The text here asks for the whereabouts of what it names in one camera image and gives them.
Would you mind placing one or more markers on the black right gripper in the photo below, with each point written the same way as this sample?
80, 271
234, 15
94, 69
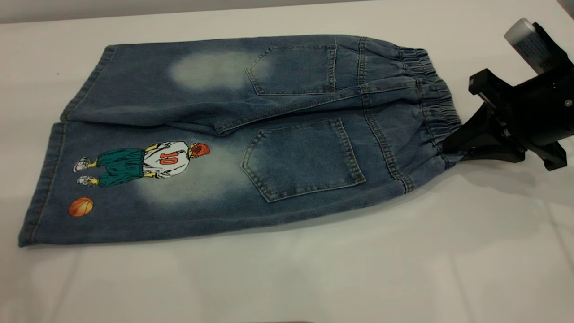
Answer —
538, 107

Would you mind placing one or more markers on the blue denim pants basketball print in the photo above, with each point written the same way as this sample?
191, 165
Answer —
287, 157

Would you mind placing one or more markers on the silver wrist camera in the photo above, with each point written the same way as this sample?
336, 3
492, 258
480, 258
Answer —
527, 42

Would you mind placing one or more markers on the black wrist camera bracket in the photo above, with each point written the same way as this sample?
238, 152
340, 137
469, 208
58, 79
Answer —
558, 51

